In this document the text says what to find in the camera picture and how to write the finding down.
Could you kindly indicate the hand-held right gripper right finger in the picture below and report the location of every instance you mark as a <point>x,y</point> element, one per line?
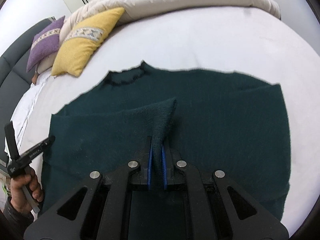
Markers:
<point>164,166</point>

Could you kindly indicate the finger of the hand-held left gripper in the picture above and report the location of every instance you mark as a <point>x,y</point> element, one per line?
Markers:
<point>47,142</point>
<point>11,140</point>

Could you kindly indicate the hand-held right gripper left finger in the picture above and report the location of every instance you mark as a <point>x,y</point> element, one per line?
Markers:
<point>150,166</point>

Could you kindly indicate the dark green knit sweater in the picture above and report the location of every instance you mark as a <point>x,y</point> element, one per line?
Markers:
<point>220,120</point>

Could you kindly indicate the person's left forearm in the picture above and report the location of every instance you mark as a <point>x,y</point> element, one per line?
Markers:
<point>13,217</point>

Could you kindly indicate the person's left hand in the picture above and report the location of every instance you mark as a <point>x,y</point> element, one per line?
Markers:
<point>18,195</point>

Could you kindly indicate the white pillow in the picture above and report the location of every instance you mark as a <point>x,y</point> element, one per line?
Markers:
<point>30,105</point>

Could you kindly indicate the small brown object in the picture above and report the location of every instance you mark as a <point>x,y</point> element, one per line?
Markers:
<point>34,78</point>

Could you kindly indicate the beige pillow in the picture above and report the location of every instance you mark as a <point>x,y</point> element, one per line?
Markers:
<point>45,65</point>

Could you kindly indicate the grey upholstered headboard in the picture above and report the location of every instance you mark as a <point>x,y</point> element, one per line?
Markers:
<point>15,62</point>

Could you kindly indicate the purple cushion with patterned band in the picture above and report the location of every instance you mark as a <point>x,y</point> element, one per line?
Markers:
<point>43,47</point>

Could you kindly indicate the yellow cushion with patterned band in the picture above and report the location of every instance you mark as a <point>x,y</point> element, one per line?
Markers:
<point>80,47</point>

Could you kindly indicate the beige duvet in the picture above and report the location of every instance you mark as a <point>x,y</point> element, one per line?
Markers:
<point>175,0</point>

